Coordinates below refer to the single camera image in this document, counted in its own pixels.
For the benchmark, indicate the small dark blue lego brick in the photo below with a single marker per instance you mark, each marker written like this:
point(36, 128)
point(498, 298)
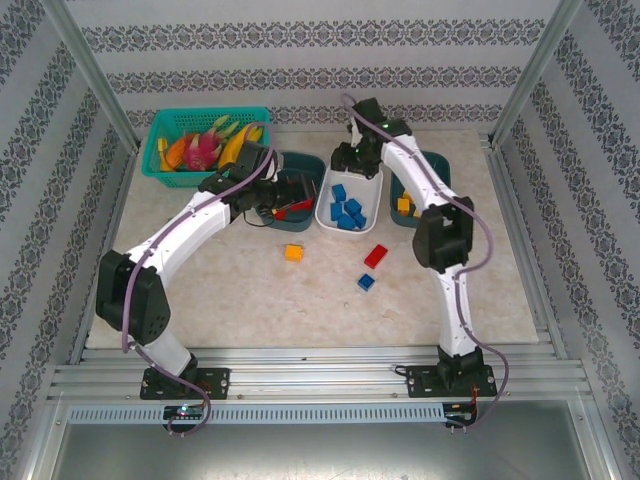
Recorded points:
point(366, 282)

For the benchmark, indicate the aluminium right side rail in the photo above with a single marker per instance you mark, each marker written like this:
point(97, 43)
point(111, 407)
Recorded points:
point(509, 200)

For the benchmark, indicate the circuit board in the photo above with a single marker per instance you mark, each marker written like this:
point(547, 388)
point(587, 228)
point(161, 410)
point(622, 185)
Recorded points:
point(185, 412)
point(460, 417)

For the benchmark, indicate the dark teal plastic container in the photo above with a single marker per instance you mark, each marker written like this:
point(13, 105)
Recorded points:
point(295, 225)
point(440, 165)

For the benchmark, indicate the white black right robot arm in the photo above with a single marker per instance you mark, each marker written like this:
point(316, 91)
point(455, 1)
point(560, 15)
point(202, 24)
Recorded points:
point(455, 310)

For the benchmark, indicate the aluminium left corner post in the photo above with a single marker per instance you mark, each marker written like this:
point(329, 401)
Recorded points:
point(92, 75)

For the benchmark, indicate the long red lego brick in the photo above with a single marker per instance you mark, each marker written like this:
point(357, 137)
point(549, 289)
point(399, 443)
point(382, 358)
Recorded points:
point(376, 257)
point(302, 205)
point(280, 215)

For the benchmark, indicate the right circuit board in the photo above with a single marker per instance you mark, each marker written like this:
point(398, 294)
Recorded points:
point(460, 417)

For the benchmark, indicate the yellow toy banana bunch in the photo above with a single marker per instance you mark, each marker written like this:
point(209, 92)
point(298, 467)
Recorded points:
point(234, 146)

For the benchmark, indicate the orange lego brick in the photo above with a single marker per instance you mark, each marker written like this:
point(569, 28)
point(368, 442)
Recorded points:
point(294, 253)

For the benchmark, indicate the aluminium front rail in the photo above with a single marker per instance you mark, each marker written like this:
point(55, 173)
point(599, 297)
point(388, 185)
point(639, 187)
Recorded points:
point(310, 375)

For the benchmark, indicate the pink toy dragon fruit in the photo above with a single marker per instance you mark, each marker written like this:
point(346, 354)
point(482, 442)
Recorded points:
point(200, 152)

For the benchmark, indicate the aluminium left side rail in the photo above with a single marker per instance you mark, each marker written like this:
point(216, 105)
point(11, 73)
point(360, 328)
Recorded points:
point(118, 200)

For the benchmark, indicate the left circuit board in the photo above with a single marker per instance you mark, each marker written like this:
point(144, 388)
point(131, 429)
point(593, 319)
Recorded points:
point(185, 412)

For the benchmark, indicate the aluminium rail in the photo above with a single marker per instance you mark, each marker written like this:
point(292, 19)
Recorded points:
point(310, 375)
point(118, 200)
point(509, 200)

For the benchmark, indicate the small yellow toy vegetable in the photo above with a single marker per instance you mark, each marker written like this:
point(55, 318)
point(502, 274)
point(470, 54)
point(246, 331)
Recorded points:
point(163, 161)

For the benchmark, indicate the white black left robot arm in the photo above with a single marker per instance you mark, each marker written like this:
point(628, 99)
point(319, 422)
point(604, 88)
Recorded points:
point(190, 225)

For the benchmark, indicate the orange toy vegetable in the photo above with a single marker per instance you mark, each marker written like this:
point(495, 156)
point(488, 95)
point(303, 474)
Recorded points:
point(176, 154)

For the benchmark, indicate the aluminium corner post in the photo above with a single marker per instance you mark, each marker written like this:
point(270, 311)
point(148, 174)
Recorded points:
point(92, 75)
point(533, 75)

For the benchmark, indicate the aluminium right corner post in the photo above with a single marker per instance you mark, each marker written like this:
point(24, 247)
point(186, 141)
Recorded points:
point(533, 75)

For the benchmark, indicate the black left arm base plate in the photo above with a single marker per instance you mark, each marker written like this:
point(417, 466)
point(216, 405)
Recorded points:
point(220, 382)

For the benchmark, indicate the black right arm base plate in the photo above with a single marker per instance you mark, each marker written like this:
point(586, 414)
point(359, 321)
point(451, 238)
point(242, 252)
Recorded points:
point(420, 382)

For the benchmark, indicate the teal plastic mesh basket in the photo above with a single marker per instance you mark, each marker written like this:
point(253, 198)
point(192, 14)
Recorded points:
point(200, 179)

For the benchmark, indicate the white plastic container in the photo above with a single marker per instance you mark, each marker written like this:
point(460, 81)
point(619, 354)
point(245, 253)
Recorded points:
point(374, 197)

